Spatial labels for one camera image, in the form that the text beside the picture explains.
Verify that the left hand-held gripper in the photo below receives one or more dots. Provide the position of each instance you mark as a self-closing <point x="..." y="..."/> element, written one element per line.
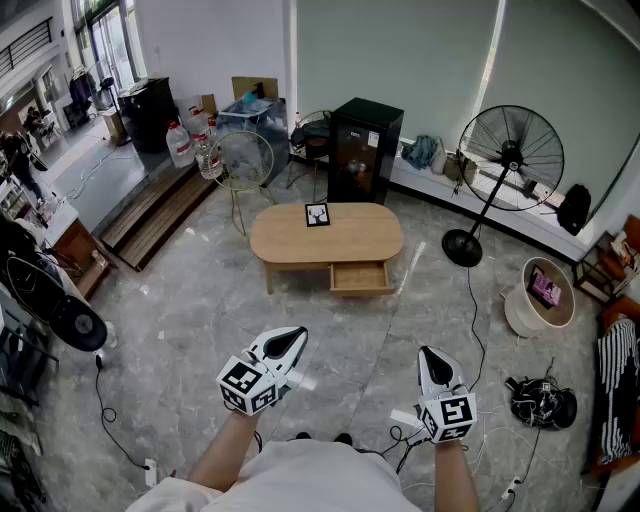
<point x="247" y="385"/>

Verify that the cardboard box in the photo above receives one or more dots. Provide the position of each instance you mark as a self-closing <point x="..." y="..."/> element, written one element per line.
<point x="242" y="87"/>

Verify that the black pedestal fan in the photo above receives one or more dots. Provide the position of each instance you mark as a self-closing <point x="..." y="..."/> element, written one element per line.
<point x="511" y="160"/>

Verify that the wooden coffee table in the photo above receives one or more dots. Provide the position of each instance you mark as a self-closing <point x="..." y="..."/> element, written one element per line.
<point x="300" y="240"/>

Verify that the dark wooden step platform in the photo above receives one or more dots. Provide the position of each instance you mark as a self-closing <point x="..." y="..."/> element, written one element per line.
<point x="150" y="220"/>

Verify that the person's right black shoe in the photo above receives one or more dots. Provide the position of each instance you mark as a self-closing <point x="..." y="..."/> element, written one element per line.
<point x="343" y="439"/>

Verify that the person's black shoe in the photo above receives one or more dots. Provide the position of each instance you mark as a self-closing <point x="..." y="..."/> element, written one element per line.
<point x="302" y="436"/>
<point x="343" y="439"/>

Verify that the person's left forearm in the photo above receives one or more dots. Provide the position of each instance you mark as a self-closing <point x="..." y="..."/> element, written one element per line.
<point x="225" y="450"/>

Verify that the blue crumpled garment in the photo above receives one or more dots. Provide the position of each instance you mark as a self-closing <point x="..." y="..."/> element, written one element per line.
<point x="420" y="152"/>

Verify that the wooden drawer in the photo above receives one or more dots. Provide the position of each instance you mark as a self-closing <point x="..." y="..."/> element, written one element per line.
<point x="360" y="277"/>

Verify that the person's right forearm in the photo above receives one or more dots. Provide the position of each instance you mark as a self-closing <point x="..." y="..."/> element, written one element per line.
<point x="455" y="475"/>

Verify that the person's left black shoe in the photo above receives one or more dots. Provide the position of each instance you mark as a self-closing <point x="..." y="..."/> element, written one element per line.
<point x="302" y="436"/>

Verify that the olive bag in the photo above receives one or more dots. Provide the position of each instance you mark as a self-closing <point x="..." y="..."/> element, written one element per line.
<point x="457" y="167"/>

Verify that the grey roller blind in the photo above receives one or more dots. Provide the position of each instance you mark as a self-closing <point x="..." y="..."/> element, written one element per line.
<point x="565" y="75"/>
<point x="390" y="60"/>

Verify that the brown wooden cabinet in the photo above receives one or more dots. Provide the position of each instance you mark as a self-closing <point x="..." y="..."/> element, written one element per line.
<point x="75" y="245"/>

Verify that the black glass-door cabinet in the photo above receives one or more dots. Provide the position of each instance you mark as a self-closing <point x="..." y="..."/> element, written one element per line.
<point x="365" y="150"/>

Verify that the white counter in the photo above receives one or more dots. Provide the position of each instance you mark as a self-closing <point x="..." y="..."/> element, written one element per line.
<point x="60" y="217"/>

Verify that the clear rectangular tank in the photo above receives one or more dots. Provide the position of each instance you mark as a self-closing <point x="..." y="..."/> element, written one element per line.
<point x="260" y="125"/>

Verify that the black backpack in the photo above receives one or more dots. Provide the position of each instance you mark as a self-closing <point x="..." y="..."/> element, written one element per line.
<point x="574" y="210"/>

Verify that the black tall bin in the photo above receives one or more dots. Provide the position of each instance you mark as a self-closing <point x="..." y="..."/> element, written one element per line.
<point x="150" y="115"/>

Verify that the clear water jug red label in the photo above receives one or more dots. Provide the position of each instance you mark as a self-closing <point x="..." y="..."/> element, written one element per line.
<point x="179" y="145"/>
<point x="199" y="122"/>
<point x="207" y="160"/>

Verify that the black fan with disc base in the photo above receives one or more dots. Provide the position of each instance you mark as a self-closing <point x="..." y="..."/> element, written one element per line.
<point x="80" y="325"/>

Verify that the black frame side table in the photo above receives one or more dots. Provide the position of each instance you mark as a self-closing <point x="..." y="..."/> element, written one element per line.
<point x="582" y="280"/>

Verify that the framed deer picture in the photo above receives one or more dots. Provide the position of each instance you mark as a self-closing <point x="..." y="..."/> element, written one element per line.
<point x="318" y="215"/>

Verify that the clothes rack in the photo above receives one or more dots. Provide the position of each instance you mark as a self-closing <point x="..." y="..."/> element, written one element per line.
<point x="80" y="92"/>

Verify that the white power strip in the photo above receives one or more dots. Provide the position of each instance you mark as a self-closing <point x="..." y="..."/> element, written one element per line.
<point x="402" y="417"/>
<point x="150" y="472"/>
<point x="510" y="487"/>

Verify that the dark grey garment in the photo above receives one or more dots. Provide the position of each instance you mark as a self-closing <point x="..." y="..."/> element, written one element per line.
<point x="307" y="131"/>

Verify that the black white striped cushion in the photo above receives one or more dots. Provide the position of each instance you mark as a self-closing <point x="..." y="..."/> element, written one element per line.
<point x="620" y="390"/>

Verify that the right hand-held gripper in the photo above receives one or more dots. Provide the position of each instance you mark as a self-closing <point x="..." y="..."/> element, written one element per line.
<point x="450" y="415"/>

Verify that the orange sofa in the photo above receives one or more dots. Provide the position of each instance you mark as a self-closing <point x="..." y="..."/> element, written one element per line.
<point x="617" y="307"/>

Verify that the beige bag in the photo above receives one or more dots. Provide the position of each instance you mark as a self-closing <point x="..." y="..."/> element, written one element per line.
<point x="439" y="160"/>

